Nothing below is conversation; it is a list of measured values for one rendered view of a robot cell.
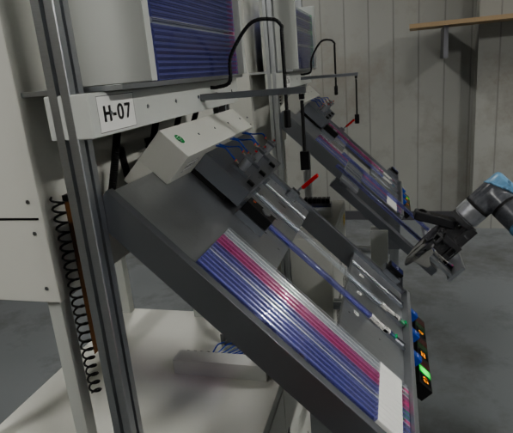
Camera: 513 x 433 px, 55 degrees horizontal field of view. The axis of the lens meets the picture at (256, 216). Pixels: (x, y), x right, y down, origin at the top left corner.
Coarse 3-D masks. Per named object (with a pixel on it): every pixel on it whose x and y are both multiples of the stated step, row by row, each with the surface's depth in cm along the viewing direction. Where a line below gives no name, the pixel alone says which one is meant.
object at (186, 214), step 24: (120, 192) 89; (144, 192) 94; (168, 192) 100; (192, 192) 107; (264, 192) 135; (144, 216) 88; (168, 216) 93; (192, 216) 99; (216, 216) 106; (288, 216) 133; (192, 240) 93; (216, 240) 99; (264, 240) 113
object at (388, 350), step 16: (352, 256) 144; (352, 272) 134; (368, 272) 142; (352, 288) 126; (368, 288) 133; (384, 288) 141; (352, 304) 118; (368, 304) 125; (400, 304) 138; (352, 320) 112; (368, 320) 118; (384, 320) 124; (352, 336) 107; (368, 336) 112; (384, 336) 118; (400, 336) 124; (384, 352) 111; (400, 352) 117; (400, 368) 111
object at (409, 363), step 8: (408, 296) 143; (408, 304) 138; (408, 312) 133; (408, 320) 129; (408, 328) 125; (408, 336) 122; (408, 344) 119; (408, 352) 116; (408, 360) 113; (408, 368) 110; (408, 376) 107; (408, 384) 105; (416, 392) 102; (416, 400) 99; (416, 408) 97; (416, 416) 95; (416, 424) 92; (416, 432) 90
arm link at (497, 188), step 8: (496, 176) 132; (504, 176) 131; (488, 184) 133; (496, 184) 131; (504, 184) 130; (512, 184) 130; (472, 192) 137; (480, 192) 133; (488, 192) 132; (496, 192) 131; (504, 192) 130; (512, 192) 131; (472, 200) 135; (480, 200) 133; (488, 200) 132; (496, 200) 130; (480, 208) 133; (488, 208) 133
